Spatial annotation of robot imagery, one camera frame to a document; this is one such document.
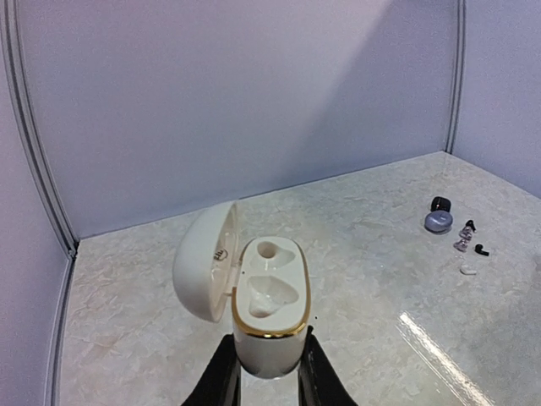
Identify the left frame post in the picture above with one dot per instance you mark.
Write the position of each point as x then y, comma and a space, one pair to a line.
25, 119

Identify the frame post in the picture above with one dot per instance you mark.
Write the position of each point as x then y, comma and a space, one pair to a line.
25, 119
457, 76

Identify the black earbud upper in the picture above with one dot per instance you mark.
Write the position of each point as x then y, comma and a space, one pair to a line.
470, 224

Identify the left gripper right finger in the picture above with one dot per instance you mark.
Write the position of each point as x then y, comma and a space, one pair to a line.
318, 383

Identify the white earbud charging case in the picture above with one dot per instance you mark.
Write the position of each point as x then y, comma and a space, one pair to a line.
265, 283

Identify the black earbud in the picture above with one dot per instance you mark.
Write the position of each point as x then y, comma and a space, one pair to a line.
479, 249
470, 224

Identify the right frame post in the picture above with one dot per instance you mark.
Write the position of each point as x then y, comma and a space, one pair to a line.
457, 76

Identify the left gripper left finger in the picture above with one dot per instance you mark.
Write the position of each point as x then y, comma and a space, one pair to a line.
220, 383

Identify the white earbud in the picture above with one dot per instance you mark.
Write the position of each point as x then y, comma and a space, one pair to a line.
467, 270

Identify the purple round charging case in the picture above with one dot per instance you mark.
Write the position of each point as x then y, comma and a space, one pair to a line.
438, 222

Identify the black charging case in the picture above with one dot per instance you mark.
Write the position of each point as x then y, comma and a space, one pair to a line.
440, 203

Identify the black earbud lower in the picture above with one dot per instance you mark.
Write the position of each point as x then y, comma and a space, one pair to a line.
479, 249

